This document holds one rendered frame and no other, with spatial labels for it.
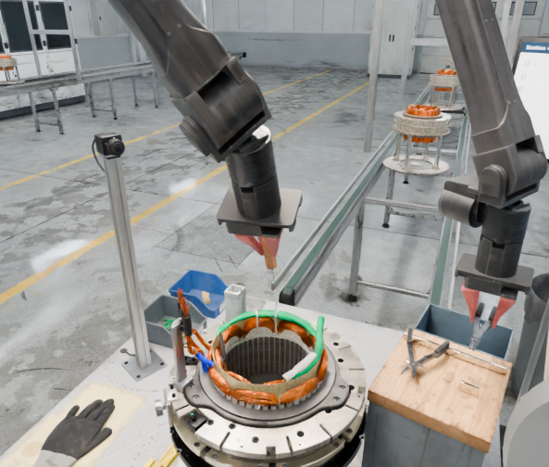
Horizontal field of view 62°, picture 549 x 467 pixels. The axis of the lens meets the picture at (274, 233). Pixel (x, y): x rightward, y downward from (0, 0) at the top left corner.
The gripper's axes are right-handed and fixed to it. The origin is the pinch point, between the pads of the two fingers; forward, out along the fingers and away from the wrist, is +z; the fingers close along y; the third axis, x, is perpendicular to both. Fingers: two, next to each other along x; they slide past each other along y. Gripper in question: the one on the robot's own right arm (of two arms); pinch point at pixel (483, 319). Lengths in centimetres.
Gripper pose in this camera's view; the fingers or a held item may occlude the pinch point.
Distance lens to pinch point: 80.7
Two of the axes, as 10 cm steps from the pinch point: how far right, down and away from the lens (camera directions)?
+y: -8.5, -2.2, 4.9
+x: -5.3, 3.5, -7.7
